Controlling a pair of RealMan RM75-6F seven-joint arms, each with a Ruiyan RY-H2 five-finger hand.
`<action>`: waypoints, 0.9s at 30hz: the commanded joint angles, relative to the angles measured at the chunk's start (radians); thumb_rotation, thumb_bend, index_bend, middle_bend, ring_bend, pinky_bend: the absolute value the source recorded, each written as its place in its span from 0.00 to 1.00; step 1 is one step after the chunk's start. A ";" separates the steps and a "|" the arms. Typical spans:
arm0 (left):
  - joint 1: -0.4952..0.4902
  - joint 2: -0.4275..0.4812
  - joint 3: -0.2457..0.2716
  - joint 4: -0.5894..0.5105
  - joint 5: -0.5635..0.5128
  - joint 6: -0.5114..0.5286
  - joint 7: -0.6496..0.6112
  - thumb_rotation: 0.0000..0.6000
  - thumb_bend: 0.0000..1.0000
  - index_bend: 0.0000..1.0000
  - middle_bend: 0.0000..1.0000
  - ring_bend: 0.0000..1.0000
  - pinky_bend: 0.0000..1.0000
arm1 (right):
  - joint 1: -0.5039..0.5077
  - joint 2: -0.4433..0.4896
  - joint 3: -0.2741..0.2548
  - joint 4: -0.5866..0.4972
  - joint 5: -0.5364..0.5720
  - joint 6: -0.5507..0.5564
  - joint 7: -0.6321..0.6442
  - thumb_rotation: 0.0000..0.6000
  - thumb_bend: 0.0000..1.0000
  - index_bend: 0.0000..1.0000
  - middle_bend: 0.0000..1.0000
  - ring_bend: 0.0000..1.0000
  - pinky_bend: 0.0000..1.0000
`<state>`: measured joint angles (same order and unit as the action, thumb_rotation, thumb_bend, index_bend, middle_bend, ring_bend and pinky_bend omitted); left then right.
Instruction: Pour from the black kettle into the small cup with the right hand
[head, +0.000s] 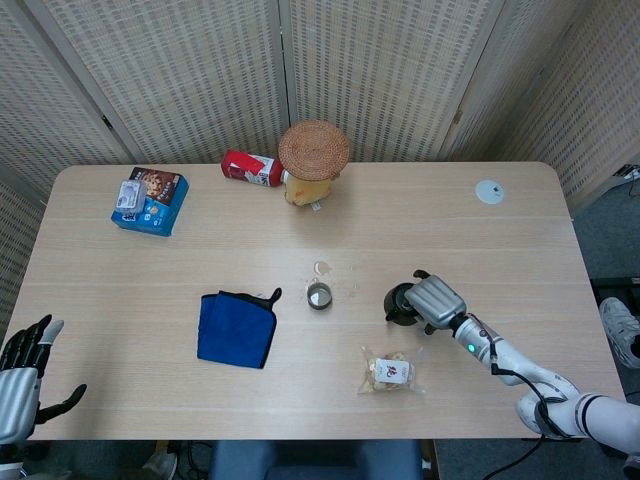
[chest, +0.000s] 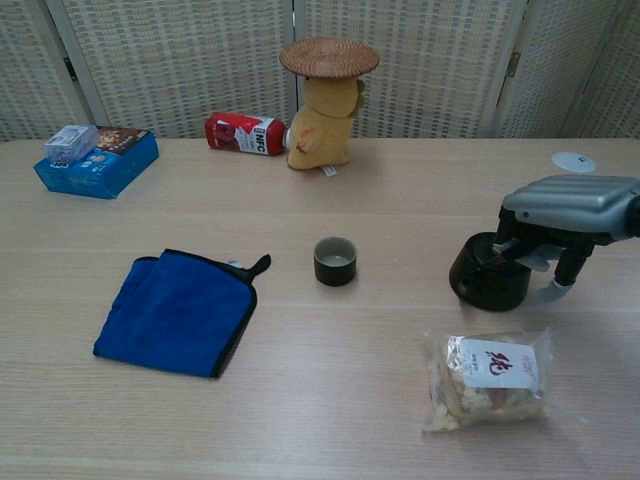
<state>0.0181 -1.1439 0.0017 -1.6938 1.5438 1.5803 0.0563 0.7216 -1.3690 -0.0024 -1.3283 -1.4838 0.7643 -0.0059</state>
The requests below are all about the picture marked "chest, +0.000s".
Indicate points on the clear snack bag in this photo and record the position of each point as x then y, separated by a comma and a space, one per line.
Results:
490, 395

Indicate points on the small clear plastic box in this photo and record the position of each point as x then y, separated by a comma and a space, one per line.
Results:
70, 142

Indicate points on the dark ceramic cup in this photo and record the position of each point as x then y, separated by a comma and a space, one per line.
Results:
335, 272

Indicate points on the woven folding screen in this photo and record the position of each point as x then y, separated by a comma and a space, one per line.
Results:
175, 65

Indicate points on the yellow plush toy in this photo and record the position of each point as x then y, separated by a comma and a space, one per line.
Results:
320, 130

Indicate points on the black teapot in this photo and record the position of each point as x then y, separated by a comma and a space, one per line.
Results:
492, 287

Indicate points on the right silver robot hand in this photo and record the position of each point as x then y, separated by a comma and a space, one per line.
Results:
565, 205

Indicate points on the blue microfiber cloth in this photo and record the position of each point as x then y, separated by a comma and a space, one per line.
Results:
175, 315

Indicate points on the red juice bottle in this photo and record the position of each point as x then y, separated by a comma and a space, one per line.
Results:
240, 135

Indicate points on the round woven rattan mat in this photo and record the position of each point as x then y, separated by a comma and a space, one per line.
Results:
329, 57

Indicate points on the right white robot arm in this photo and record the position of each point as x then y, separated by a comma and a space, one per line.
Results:
631, 217

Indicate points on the blue cookie box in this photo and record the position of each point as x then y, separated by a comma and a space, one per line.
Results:
105, 175

